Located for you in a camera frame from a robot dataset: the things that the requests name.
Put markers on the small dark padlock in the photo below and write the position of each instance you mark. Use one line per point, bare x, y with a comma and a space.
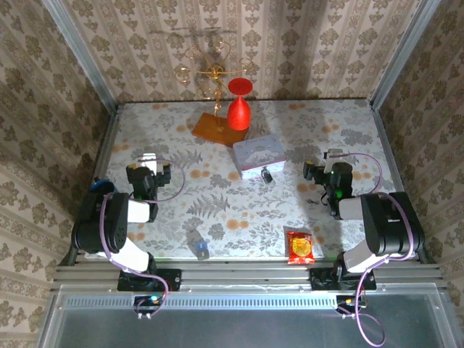
267, 176

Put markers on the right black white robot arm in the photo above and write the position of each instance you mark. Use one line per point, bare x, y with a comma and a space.
384, 224

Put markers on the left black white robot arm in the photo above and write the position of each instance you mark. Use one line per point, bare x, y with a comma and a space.
112, 217

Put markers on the blue mug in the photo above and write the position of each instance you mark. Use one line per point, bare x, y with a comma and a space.
105, 185

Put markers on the lilac cartoon tin box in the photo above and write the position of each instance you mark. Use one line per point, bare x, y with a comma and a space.
257, 154

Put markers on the floral table cloth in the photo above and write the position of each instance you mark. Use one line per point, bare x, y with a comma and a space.
253, 214

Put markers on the red snack packet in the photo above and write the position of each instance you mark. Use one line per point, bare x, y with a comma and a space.
300, 248

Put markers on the grey blue clip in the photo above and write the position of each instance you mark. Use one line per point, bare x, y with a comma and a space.
198, 246

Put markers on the red wine glass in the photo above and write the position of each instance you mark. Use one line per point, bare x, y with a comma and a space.
239, 114

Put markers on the small circuit board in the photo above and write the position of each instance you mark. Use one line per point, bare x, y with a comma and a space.
148, 301
349, 301

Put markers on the grey metal panel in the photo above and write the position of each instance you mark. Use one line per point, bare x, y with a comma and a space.
235, 326

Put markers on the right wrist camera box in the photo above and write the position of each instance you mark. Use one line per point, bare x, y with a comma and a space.
332, 156

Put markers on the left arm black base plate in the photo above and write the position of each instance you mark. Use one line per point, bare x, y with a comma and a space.
170, 279

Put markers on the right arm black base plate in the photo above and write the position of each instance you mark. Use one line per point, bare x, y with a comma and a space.
322, 281

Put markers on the aluminium front frame rail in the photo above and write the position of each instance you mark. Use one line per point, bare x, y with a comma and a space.
246, 273

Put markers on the aluminium frame post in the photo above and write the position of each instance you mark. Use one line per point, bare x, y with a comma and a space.
402, 47
79, 47

